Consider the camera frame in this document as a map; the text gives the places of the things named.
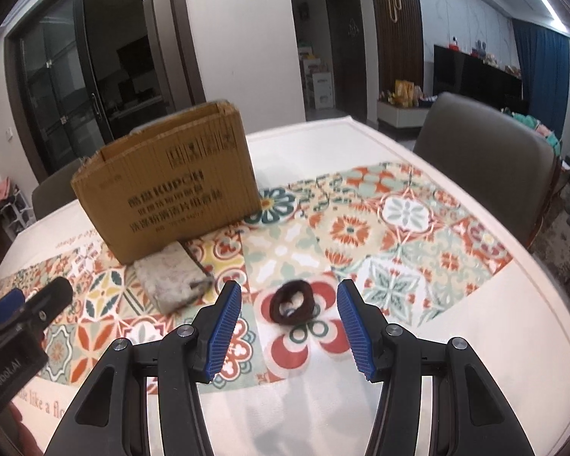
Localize colourful clothes on rack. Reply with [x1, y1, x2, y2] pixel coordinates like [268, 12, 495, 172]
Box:
[508, 109, 564, 153]

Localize person's left hand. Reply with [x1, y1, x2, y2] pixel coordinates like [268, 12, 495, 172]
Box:
[7, 401, 46, 456]

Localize grey white cloth pad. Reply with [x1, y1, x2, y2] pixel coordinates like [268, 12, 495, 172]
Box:
[133, 242, 215, 315]

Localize dark slatted wall cabinet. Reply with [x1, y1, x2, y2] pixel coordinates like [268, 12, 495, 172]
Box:
[366, 0, 426, 100]

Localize grey leather dining chair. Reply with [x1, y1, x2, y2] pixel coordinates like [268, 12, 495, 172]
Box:
[31, 157, 87, 222]
[412, 92, 556, 243]

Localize white shoe rack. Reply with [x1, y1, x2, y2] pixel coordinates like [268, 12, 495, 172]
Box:
[0, 195, 35, 237]

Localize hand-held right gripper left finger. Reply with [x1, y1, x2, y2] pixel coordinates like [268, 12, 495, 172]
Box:
[43, 281, 243, 456]

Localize white carton box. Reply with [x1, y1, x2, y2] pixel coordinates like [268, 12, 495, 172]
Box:
[311, 70, 336, 110]

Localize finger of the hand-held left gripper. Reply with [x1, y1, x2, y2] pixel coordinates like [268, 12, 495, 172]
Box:
[9, 278, 74, 343]
[0, 287, 27, 331]

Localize brown cardboard box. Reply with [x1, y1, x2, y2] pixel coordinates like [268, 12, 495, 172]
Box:
[70, 100, 263, 264]

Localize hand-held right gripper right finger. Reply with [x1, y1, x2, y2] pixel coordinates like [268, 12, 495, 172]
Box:
[336, 279, 528, 456]

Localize dark framed sliding glass door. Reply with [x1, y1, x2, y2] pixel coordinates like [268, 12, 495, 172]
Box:
[7, 0, 106, 172]

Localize dark wooden door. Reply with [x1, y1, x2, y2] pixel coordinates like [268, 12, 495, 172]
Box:
[323, 0, 369, 122]

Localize blue curtain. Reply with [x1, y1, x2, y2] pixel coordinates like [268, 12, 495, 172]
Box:
[510, 18, 570, 119]

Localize dark brown scrunchie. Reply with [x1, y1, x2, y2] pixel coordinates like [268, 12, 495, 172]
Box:
[270, 281, 317, 328]

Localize yellow gift boxes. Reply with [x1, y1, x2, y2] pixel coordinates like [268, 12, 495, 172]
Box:
[393, 80, 415, 105]

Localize white television cabinet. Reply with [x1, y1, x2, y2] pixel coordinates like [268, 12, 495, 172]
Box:
[377, 97, 433, 129]

